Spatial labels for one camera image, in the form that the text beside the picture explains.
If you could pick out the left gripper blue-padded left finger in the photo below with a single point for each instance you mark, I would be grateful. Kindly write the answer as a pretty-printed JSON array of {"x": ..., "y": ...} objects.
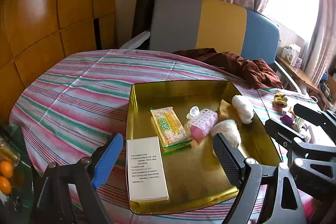
[{"x": 104, "y": 159}]

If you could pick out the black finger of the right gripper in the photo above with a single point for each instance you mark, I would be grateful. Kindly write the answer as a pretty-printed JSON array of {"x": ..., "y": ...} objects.
[
  {"x": 325, "y": 119},
  {"x": 295, "y": 143}
]

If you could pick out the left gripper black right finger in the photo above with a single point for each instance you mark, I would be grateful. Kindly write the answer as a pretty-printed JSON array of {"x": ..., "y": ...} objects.
[{"x": 238, "y": 168}]

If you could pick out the purple snack packet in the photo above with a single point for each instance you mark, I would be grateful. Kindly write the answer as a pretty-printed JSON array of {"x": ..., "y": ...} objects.
[{"x": 287, "y": 118}]

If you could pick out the cream sock roll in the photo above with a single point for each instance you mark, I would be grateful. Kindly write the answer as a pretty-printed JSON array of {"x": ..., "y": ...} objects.
[{"x": 230, "y": 130}]

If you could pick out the pink plastic hair roller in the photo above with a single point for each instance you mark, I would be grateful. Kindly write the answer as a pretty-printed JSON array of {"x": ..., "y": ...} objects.
[{"x": 200, "y": 126}]

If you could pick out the small clear plastic cup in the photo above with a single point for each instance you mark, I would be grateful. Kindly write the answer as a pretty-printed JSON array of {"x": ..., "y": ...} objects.
[{"x": 193, "y": 112}]

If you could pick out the rice cracker packet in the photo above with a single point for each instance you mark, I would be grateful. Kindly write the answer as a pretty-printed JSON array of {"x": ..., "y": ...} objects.
[
  {"x": 169, "y": 129},
  {"x": 299, "y": 124}
]

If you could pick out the white rectangular box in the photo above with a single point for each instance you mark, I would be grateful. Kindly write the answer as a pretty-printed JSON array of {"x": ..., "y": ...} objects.
[{"x": 145, "y": 173}]

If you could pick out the wooden side shelf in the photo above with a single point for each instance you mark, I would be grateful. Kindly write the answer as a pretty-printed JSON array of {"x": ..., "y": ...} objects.
[{"x": 303, "y": 82}]

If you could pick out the striped pink green tablecloth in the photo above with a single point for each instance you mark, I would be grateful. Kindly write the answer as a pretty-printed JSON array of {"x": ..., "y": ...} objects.
[{"x": 68, "y": 111}]

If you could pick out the white boxes on shelf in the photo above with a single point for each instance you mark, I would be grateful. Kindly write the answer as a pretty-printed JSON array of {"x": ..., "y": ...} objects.
[{"x": 291, "y": 54}]

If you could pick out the gold metal tray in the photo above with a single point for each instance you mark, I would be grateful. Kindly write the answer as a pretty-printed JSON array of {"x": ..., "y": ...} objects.
[{"x": 194, "y": 176}]

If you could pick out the dark red cloth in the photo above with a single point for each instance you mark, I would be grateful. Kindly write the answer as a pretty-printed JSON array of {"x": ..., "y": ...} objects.
[{"x": 257, "y": 73}]

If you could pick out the upper orange fruit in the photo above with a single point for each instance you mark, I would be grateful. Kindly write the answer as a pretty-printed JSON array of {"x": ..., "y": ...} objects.
[{"x": 6, "y": 169}]

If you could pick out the orange fruit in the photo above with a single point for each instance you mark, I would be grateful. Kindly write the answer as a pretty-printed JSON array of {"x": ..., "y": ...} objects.
[
  {"x": 5, "y": 186},
  {"x": 6, "y": 169}
]

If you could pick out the lower orange fruit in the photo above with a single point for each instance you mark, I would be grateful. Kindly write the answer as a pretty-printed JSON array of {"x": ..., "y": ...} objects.
[{"x": 5, "y": 186}]

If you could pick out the grey yellow blue chair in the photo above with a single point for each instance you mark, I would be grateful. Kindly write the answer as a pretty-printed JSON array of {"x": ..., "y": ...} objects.
[{"x": 192, "y": 24}]

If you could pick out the wooden wardrobe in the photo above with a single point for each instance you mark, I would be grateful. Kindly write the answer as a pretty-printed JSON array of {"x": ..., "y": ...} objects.
[{"x": 36, "y": 34}]

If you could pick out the black rolled mat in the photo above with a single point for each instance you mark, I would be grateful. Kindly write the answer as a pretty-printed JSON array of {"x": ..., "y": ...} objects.
[{"x": 142, "y": 16}]

